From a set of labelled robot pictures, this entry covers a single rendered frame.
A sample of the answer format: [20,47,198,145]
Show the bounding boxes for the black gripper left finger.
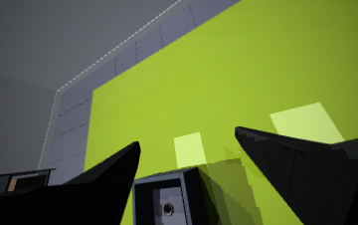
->
[0,141,141,225]

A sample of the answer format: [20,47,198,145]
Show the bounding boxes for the black open box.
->
[132,167,210,225]

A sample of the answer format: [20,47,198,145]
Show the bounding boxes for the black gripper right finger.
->
[235,126,358,225]

